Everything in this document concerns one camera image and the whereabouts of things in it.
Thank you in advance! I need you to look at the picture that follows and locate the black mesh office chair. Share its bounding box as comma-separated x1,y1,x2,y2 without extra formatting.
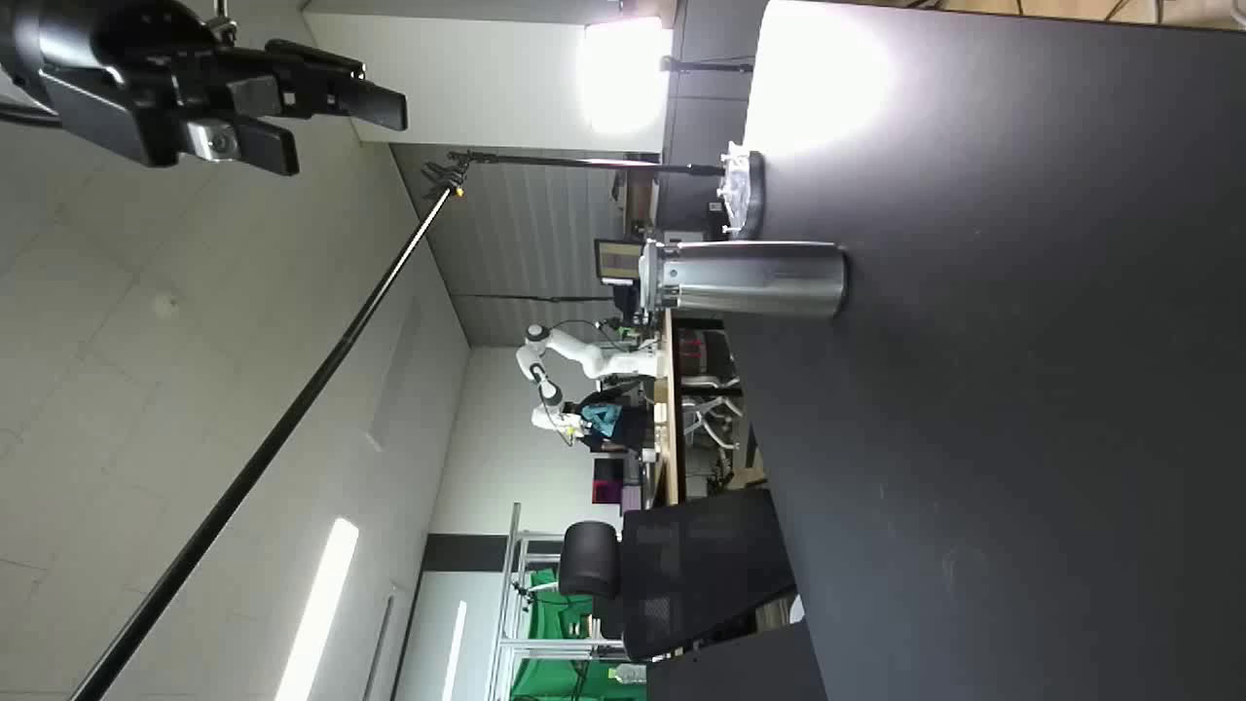
555,487,796,664

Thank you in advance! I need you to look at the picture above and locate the long ceiling light strip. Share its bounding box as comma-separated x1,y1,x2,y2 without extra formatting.
269,514,367,701

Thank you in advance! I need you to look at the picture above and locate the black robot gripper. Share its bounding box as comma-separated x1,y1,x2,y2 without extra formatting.
0,0,412,179

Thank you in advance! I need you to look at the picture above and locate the stainless steel push-lid can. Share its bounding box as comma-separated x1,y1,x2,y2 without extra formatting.
637,234,854,322

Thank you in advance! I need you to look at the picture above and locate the white metal shelf rack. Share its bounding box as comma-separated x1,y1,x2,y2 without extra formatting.
489,504,632,701

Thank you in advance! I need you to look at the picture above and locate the seated person in teal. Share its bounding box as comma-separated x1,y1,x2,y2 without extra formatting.
529,395,659,461

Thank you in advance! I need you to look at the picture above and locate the dark computer monitor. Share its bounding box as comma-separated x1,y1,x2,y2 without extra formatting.
593,234,650,292

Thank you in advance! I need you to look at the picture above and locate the small white object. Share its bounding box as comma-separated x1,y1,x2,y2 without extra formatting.
715,143,769,240

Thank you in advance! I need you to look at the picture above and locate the wooden desk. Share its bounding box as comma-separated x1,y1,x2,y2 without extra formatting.
650,307,684,512

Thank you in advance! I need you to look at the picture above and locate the thin black horizontal rod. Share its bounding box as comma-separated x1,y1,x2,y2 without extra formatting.
445,143,729,179

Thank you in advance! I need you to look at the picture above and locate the long black diagonal pole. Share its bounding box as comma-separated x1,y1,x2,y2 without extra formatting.
71,175,468,701

